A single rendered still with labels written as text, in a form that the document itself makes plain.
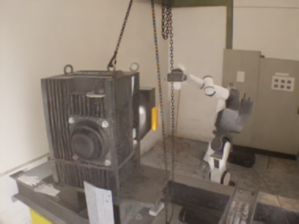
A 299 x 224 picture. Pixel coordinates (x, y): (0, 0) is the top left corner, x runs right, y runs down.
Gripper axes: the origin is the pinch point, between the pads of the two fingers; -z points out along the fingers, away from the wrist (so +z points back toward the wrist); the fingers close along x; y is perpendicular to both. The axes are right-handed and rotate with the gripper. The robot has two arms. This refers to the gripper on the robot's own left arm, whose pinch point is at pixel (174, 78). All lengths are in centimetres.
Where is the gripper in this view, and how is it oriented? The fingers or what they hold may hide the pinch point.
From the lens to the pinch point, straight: 148.4
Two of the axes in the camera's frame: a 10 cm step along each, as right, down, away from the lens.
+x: 9.8, 0.3, -2.1
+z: 2.1, -2.9, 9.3
